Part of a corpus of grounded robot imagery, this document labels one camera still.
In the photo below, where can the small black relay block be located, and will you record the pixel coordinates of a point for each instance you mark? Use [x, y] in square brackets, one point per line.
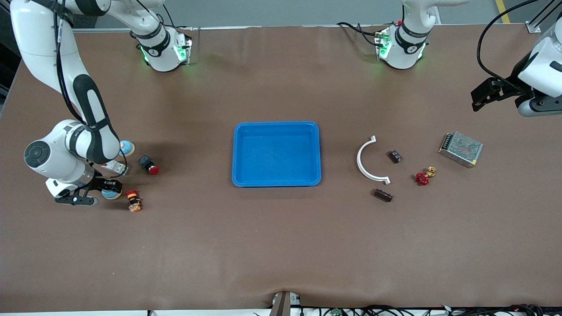
[395, 156]

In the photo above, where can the light blue call bell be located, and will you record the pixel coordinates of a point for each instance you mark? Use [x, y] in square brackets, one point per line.
[112, 193]
[127, 148]

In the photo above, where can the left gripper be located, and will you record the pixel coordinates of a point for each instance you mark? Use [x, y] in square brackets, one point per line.
[509, 83]

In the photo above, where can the white red circuit breaker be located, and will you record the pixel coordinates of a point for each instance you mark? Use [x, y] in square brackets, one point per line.
[115, 166]

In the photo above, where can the metal mesh power supply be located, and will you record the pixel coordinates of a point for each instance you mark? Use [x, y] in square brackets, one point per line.
[461, 149]

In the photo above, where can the white curved plastic bracket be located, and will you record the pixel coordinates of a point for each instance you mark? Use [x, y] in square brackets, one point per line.
[359, 159]

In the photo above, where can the dark brown terminal block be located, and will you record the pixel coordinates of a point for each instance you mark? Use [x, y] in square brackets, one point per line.
[383, 195]

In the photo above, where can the brown table mat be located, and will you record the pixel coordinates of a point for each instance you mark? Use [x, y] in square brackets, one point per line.
[281, 241]

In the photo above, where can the blue plastic tray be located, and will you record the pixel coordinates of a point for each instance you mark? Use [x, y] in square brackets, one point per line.
[276, 153]

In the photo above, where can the red yellow push button switch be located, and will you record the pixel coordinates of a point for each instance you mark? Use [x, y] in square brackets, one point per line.
[133, 200]

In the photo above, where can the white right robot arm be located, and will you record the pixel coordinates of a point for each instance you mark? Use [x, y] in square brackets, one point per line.
[48, 156]

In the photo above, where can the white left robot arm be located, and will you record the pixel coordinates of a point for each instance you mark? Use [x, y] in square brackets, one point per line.
[404, 48]

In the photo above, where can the aluminium frame post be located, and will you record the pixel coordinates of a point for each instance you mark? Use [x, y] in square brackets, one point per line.
[533, 27]

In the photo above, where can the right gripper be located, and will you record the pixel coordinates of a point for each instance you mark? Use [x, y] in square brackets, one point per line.
[99, 181]

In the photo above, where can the red black emergency button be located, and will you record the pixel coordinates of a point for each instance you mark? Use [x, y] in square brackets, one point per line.
[149, 166]

